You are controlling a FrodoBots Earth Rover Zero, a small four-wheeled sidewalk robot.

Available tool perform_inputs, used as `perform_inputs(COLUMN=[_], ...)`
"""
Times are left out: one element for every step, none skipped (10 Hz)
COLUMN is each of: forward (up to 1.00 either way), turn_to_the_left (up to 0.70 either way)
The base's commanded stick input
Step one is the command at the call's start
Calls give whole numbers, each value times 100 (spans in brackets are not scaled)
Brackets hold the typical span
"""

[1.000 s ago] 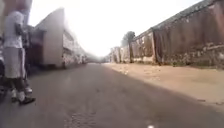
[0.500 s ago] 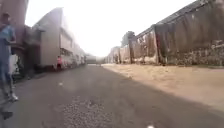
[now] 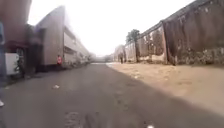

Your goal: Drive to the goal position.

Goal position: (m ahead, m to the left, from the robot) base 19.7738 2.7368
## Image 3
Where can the tree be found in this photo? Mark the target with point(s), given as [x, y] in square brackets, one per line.
[133, 35]

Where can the white box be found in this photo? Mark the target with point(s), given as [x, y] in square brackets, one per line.
[11, 63]

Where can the weathered dark wall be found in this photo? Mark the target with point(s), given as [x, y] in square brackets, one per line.
[196, 36]

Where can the person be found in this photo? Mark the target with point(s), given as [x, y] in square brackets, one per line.
[121, 59]
[59, 60]

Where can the robot's own part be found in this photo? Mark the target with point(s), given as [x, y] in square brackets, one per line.
[150, 126]

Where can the grey building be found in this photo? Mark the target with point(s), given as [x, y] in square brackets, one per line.
[53, 36]

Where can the sandy ground strip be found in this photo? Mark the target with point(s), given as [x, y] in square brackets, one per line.
[173, 80]

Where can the grey asphalt road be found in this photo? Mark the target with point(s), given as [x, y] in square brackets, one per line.
[93, 96]

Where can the reddish building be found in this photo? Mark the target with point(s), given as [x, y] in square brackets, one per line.
[13, 20]

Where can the pale litter piece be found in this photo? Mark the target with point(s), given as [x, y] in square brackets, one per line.
[55, 86]

